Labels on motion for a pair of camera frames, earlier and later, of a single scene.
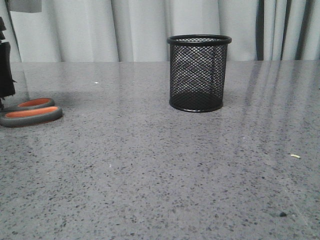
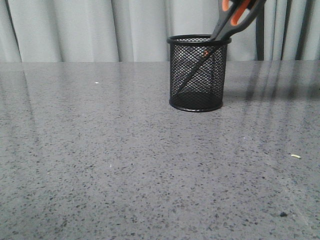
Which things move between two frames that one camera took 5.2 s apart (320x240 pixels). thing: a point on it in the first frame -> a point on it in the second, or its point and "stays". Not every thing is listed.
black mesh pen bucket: (197, 70) stays
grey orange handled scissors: (30, 112) -> (235, 15)
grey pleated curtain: (138, 30) stays
